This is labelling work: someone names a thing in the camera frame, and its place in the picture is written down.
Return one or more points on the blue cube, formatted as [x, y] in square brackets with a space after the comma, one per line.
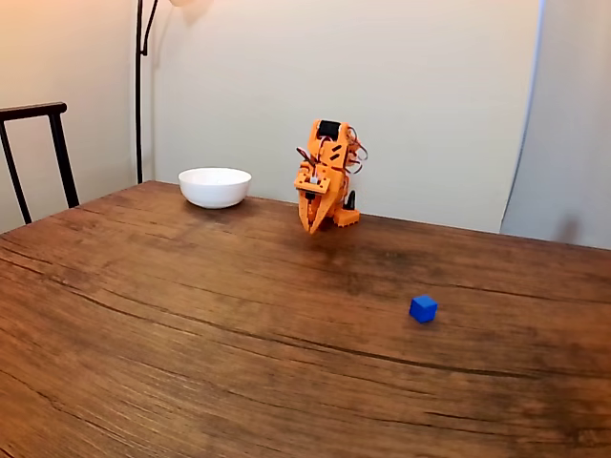
[422, 310]

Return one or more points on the white ceramic bowl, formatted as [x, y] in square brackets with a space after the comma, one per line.
[215, 193]

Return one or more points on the black table clamp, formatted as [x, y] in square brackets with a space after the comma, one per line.
[352, 202]

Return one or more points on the black floor lamp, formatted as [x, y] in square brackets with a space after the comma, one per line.
[139, 119]

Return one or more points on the pale curtain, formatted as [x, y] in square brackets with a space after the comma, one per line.
[563, 143]

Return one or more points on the black wooden chair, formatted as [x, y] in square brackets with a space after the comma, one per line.
[59, 152]

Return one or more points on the orange gripper camera mount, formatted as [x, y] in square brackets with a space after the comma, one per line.
[305, 183]

